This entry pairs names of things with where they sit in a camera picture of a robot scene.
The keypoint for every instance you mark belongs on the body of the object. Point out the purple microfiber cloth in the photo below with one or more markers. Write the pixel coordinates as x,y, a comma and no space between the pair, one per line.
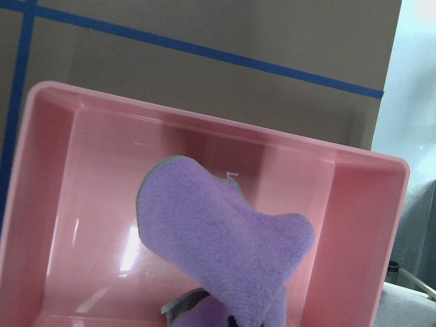
204,226

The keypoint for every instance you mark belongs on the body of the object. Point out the pink plastic tray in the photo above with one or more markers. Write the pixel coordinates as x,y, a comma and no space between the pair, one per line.
70,252

